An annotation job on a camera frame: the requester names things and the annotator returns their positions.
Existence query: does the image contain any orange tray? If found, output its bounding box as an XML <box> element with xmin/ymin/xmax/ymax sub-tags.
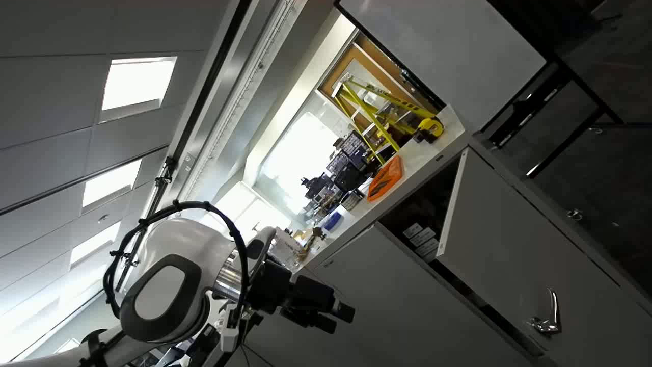
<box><xmin>366</xmin><ymin>154</ymin><xmax>402</xmax><ymax>201</ymax></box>

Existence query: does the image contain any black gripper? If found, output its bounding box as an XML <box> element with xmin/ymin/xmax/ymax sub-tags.
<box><xmin>274</xmin><ymin>275</ymin><xmax>356</xmax><ymax>335</ymax></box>

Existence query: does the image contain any white cabinet door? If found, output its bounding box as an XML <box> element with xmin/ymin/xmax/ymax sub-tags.
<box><xmin>437</xmin><ymin>149</ymin><xmax>652</xmax><ymax>367</ymax></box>
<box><xmin>246</xmin><ymin>225</ymin><xmax>533</xmax><ymax>367</ymax></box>

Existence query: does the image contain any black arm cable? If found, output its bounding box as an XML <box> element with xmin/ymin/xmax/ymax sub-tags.
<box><xmin>102</xmin><ymin>197</ymin><xmax>251</xmax><ymax>329</ymax></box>

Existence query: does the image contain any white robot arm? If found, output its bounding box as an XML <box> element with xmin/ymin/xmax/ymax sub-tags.
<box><xmin>3</xmin><ymin>219</ymin><xmax>354</xmax><ymax>367</ymax></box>

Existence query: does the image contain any metal cabinet door handle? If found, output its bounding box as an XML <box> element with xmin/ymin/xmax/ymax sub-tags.
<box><xmin>529</xmin><ymin>292</ymin><xmax>562</xmax><ymax>339</ymax></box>

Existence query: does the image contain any white counter top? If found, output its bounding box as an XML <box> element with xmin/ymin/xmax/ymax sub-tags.
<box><xmin>292</xmin><ymin>107</ymin><xmax>469</xmax><ymax>274</ymax></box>

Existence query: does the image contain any white upper cabinet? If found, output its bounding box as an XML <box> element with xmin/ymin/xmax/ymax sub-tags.
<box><xmin>339</xmin><ymin>0</ymin><xmax>546</xmax><ymax>130</ymax></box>

